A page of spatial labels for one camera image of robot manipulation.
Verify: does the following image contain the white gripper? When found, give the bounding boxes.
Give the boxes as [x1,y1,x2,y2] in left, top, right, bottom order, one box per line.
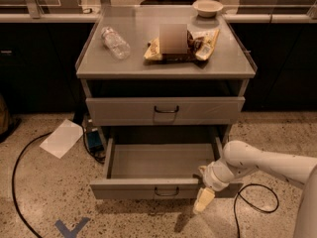
[193,161,232,214]

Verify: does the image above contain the grey drawer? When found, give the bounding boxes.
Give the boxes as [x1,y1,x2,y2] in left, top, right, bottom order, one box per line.
[89,136,244,200]
[86,97,245,126]

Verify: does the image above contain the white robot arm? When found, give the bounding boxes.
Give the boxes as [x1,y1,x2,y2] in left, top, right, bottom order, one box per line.
[193,140,317,238]

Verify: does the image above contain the grey drawer cabinet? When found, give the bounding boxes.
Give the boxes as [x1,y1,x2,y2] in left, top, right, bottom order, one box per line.
[74,5,258,157]

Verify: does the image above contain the grey top drawer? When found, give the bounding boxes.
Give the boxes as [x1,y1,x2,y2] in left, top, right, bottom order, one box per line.
[86,97,245,126]

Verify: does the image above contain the blue box on floor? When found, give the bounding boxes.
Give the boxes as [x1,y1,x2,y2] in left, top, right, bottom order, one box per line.
[86,128,103,153]

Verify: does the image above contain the yellow snack bag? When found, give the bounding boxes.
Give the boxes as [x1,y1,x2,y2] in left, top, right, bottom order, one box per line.
[144,29,220,62]

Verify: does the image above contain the blue tape floor mark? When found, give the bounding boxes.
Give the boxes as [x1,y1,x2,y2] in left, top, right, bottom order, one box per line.
[53,216,91,238]

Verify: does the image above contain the white paper sheet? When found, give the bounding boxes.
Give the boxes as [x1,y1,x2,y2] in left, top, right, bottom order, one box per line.
[40,120,83,159]

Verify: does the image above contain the clear plastic water bottle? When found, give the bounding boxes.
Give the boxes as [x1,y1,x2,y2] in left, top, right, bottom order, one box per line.
[101,27,131,60]

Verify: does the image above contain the white ceramic bowl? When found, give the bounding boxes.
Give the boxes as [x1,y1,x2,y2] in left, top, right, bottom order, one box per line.
[192,0,223,18]

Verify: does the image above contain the black cable right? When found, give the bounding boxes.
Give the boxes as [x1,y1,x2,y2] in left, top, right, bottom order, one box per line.
[233,182,280,238]

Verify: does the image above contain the black cable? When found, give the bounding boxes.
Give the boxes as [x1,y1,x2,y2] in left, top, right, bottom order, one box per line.
[11,131,53,238]
[233,182,280,238]

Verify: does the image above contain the black cable left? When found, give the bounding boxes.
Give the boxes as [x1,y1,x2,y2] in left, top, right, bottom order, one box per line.
[11,131,53,238]

